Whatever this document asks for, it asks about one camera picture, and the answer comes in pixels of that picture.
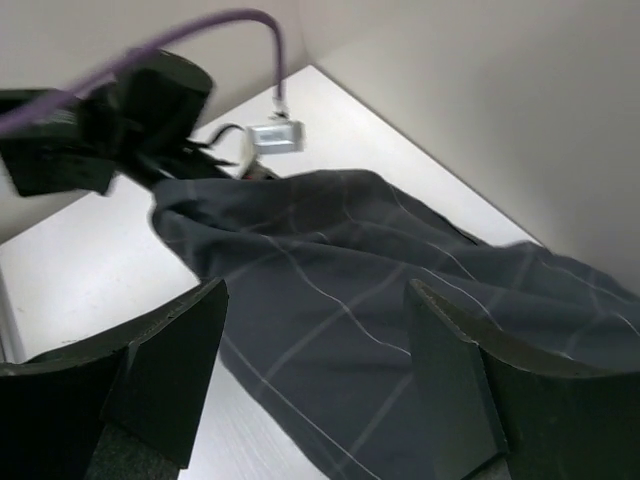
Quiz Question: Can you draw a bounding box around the dark grey checked pillowcase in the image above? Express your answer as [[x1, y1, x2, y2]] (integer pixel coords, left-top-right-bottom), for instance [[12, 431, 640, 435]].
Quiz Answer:
[[151, 170, 639, 479]]

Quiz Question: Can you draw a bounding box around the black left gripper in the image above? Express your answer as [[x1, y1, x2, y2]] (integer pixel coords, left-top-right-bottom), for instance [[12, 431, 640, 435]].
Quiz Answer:
[[134, 141, 278, 190]]

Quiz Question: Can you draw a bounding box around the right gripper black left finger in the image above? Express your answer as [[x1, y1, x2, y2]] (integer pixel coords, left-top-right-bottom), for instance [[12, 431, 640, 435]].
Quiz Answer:
[[1, 279, 228, 479]]

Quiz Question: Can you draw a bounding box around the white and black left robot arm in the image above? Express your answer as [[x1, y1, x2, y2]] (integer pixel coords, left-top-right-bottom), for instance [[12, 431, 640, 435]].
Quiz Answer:
[[1, 51, 232, 197]]

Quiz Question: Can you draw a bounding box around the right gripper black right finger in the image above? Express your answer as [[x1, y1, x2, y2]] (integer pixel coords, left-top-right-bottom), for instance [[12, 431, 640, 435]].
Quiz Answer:
[[404, 280, 639, 479]]

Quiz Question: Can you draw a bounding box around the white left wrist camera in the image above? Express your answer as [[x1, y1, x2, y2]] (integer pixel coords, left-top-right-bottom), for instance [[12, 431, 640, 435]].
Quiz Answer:
[[238, 115, 305, 177]]

